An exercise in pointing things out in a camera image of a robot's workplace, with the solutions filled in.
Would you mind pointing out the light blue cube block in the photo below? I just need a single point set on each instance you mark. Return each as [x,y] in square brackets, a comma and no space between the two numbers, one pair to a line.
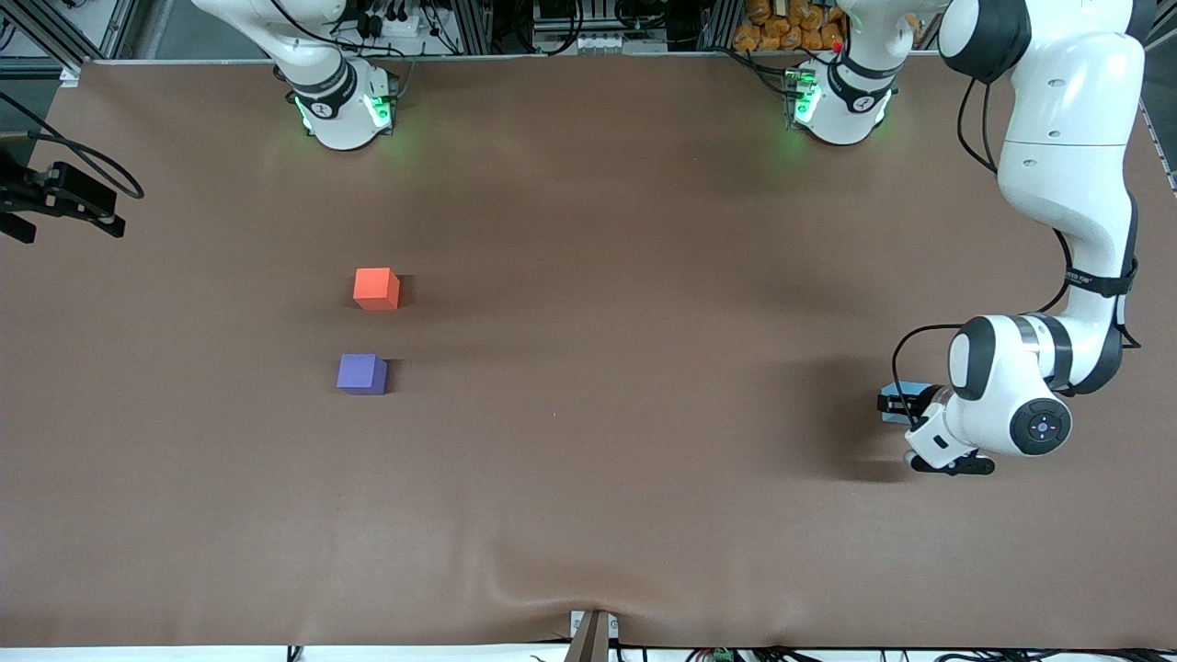
[910,386]

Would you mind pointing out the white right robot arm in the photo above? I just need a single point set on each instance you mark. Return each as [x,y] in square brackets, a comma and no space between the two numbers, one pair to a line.
[340,119]

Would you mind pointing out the orange cube block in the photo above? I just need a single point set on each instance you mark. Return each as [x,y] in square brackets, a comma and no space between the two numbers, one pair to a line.
[375,287]

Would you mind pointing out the purple cube block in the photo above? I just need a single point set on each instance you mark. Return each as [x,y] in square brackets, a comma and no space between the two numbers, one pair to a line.
[360,373]

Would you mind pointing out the brown table mat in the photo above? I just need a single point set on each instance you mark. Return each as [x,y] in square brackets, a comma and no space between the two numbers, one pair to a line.
[644,460]

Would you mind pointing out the green terminal connector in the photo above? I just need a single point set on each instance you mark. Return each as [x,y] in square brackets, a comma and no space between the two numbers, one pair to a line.
[722,656]

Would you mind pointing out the bag of orange items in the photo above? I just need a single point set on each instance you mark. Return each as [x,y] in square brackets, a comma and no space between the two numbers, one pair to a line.
[786,26]

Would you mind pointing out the white power strip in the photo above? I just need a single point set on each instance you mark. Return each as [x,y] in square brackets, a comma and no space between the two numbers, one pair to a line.
[609,43]

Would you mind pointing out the aluminium frame strut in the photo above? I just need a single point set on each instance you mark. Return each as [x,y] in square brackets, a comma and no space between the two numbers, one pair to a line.
[55,32]

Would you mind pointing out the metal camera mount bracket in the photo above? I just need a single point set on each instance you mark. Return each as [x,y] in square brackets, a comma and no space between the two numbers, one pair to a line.
[591,636]

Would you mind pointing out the aluminium frame post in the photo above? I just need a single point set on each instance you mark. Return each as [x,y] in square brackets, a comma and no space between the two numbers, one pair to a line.
[474,23]
[722,23]

